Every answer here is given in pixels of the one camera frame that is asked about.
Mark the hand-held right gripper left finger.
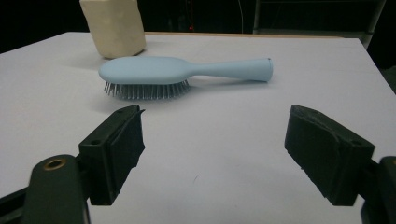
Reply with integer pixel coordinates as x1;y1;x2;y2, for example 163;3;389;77
78;105;146;206

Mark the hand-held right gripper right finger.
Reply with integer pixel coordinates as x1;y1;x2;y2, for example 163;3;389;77
284;104;376;207

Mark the light blue hairbrush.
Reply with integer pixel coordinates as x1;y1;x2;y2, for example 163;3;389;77
98;55;275;101

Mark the cream square cup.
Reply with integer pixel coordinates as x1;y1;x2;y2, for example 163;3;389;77
78;0;148;60

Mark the white table cover sheet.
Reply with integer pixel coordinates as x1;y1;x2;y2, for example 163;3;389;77
0;31;396;224

